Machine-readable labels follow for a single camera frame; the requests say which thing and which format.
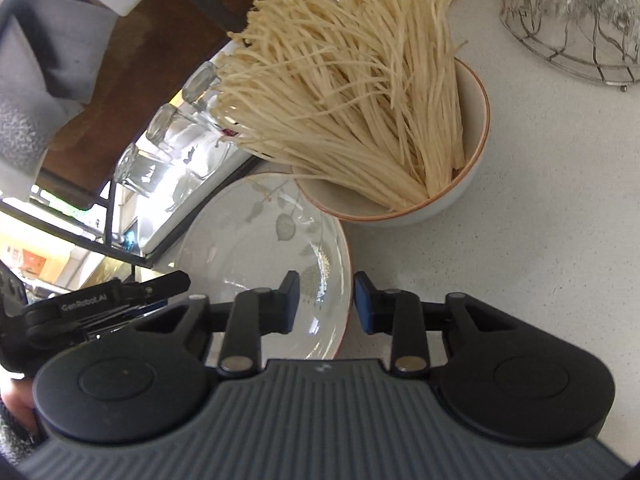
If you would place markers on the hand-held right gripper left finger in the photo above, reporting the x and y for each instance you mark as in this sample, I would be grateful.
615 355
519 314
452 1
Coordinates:
292 294

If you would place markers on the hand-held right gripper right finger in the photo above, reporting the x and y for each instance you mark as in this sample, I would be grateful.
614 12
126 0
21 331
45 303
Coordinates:
363 305

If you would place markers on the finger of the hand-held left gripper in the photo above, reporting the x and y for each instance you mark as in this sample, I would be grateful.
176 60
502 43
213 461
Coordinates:
145 307
167 281

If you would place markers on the white leaf print plate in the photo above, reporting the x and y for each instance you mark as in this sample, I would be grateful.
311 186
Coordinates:
235 260

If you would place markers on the person's left forearm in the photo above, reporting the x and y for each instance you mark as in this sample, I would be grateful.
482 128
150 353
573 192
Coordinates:
17 407

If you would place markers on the black metal rack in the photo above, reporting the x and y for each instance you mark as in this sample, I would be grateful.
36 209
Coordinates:
75 230

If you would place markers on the clear glass jar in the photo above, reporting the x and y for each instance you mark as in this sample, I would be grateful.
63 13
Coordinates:
145 172
192 145
202 87

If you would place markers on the white bowl with brown rim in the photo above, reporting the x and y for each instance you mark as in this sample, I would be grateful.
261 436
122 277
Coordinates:
452 197

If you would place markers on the brown wooden board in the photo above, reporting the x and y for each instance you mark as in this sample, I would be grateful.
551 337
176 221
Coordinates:
145 85

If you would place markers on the enoki mushrooms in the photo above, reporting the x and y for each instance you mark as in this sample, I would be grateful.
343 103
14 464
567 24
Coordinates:
345 85

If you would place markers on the grey cloth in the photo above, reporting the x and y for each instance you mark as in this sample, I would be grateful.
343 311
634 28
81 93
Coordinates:
45 60

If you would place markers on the clear glassware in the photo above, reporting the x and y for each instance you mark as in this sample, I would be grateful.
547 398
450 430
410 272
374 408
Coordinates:
570 0

